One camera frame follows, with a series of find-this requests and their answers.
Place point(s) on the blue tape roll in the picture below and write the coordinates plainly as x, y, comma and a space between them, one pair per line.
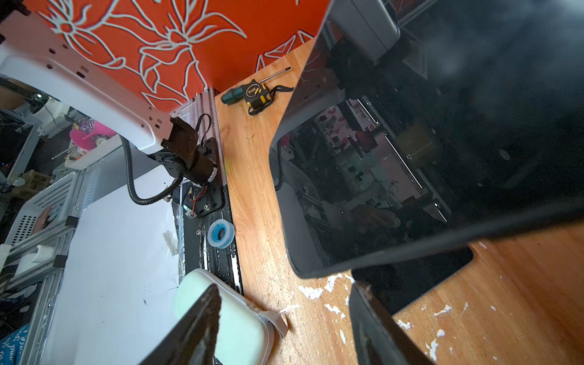
221, 234

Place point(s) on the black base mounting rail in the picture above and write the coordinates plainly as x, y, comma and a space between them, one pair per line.
198, 210

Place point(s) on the mint green glasses case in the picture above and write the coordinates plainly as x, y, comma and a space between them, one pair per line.
246, 333

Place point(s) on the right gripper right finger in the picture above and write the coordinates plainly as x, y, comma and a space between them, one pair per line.
378, 339

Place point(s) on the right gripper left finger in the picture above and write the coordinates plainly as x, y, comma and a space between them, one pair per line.
194, 337

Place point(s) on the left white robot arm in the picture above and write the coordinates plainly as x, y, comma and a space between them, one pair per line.
34, 55

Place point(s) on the yellow black tape measure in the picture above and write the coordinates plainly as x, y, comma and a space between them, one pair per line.
257, 96

